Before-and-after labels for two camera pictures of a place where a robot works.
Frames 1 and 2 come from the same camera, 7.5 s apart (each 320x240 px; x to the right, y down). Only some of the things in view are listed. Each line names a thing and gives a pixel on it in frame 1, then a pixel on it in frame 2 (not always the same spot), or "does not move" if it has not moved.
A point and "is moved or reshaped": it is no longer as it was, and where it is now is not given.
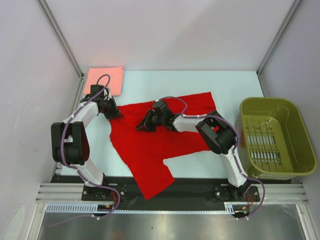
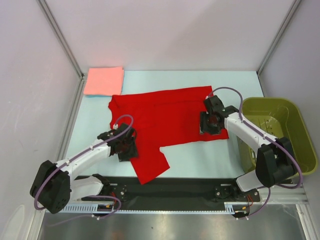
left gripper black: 115,108 -> 131,153
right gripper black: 146,124 -> 204,127
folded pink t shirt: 113,77 does not move
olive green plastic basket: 274,139 does not move
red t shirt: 144,152 is moved or reshaped
